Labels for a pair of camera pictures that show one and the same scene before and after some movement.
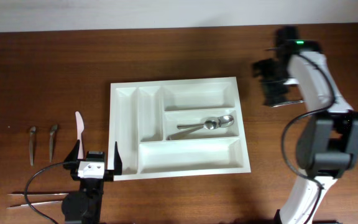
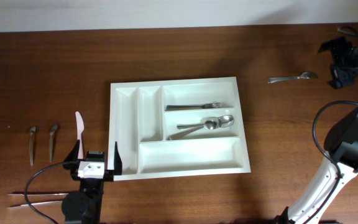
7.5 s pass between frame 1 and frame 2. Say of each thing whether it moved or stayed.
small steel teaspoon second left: stayed
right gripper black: moved
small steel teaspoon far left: stayed
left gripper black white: stayed
